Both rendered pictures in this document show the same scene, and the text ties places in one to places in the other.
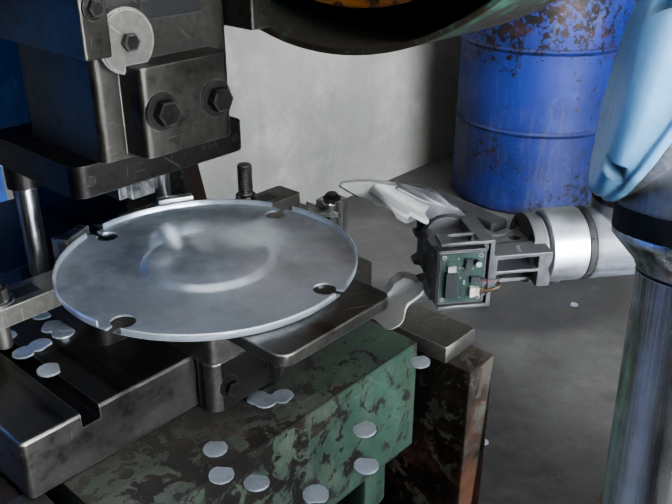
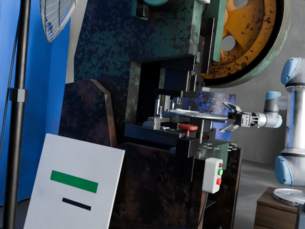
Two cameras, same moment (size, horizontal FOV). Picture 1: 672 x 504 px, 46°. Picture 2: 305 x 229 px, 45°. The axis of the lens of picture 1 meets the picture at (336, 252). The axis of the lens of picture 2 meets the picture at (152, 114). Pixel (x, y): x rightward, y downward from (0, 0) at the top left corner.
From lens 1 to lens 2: 1.28 m
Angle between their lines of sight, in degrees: 24
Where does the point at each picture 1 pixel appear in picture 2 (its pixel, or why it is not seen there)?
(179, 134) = (197, 88)
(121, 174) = (185, 94)
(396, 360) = (226, 144)
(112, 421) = not seen: hidden behind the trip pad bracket
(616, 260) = (270, 121)
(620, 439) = (289, 114)
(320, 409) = (218, 146)
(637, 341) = (290, 100)
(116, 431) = not seen: hidden behind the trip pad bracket
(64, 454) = not seen: hidden behind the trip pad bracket
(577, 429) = (239, 216)
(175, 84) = (199, 79)
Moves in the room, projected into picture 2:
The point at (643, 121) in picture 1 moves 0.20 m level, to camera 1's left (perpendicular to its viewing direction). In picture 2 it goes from (291, 70) to (246, 65)
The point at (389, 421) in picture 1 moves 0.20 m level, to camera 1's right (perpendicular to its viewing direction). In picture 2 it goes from (224, 159) to (259, 161)
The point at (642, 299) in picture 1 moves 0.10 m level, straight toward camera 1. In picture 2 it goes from (290, 95) to (294, 95)
